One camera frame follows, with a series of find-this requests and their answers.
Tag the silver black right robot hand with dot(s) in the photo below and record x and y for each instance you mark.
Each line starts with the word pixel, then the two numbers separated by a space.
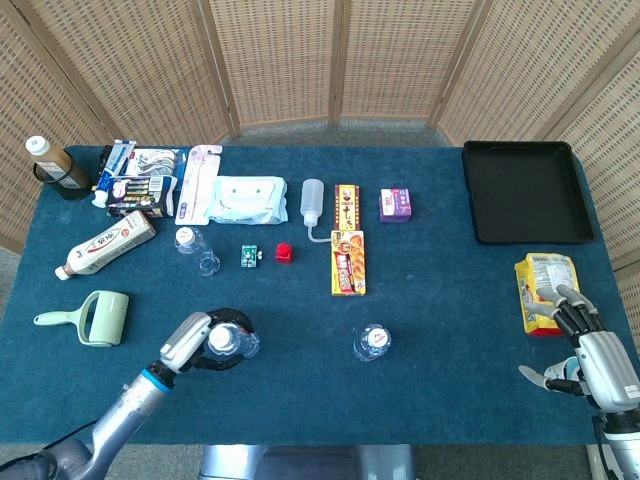
pixel 607 370

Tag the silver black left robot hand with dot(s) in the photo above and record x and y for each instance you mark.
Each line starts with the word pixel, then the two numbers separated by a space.
pixel 185 340

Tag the clear water bottle purple label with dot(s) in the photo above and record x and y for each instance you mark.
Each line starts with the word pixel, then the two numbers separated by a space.
pixel 372 342

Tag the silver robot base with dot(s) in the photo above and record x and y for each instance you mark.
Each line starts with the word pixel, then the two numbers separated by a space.
pixel 300 465

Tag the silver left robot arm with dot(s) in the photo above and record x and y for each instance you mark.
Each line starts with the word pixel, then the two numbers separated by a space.
pixel 125 410

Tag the small white plastic container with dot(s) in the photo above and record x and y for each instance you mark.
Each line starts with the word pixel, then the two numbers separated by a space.
pixel 560 369

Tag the pale green lint roller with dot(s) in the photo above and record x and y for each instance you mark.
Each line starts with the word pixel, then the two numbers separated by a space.
pixel 107 320

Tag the clear water bottle nearly empty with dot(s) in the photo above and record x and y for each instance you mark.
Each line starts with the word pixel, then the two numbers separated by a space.
pixel 192 245

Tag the small green circuit board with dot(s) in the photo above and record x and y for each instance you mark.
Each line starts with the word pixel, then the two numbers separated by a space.
pixel 247 256

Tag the yellow snack bag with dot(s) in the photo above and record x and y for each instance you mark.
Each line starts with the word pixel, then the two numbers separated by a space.
pixel 545 275

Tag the white label milk tea bottle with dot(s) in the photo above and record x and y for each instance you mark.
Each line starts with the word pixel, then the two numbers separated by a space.
pixel 107 245

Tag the blue tablecloth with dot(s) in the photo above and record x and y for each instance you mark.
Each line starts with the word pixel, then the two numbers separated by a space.
pixel 300 390

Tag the small red block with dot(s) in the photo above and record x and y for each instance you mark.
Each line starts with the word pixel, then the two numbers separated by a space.
pixel 284 253

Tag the pale blue wet wipes pack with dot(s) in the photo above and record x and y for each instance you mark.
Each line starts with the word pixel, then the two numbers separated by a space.
pixel 247 200

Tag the dark battery pack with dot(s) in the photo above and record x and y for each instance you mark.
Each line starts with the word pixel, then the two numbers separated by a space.
pixel 140 192

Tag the pink toothbrush blister pack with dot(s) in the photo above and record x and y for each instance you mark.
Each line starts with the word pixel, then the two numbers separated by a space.
pixel 197 185

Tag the yellow curry box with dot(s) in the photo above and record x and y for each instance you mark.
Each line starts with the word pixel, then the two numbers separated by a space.
pixel 348 262

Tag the white razor blister pack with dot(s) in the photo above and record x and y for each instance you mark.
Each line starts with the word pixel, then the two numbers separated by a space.
pixel 155 160

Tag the white squeeze wash bottle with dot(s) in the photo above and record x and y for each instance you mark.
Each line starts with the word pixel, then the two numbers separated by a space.
pixel 312 197

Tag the blue white toothpaste tube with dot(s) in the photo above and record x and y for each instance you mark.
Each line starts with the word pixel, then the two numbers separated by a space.
pixel 117 160

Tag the black plastic tray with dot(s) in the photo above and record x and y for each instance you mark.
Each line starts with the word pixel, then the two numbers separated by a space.
pixel 527 192

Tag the narrow red yellow box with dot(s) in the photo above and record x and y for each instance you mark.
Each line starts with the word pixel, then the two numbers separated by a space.
pixel 347 207

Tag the brown liquid bottle white cap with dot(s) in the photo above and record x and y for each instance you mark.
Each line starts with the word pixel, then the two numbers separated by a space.
pixel 55 165

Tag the purple box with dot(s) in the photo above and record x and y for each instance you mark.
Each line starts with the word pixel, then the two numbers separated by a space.
pixel 396 205

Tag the woven folding screen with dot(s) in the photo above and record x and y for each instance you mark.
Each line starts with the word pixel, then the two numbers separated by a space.
pixel 275 60

